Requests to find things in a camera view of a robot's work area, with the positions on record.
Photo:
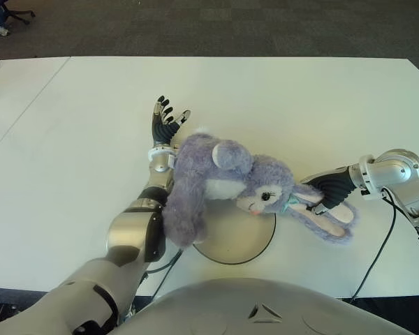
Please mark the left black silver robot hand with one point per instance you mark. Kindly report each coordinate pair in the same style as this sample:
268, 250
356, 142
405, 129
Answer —
160, 130

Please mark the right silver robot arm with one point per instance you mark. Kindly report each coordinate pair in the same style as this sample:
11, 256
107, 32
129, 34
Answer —
398, 171

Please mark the purple plush bunny doll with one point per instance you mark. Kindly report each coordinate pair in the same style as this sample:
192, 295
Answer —
192, 167

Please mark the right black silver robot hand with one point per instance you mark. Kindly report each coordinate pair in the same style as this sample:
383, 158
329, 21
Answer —
335, 186

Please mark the silver robot torso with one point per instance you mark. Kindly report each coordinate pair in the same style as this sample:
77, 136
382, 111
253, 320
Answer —
230, 314

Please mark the white plate black rim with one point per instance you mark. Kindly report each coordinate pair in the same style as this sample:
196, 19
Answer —
237, 237

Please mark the white sneaker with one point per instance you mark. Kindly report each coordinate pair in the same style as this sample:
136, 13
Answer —
0, 30

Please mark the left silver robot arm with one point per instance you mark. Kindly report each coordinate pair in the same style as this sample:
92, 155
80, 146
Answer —
125, 230

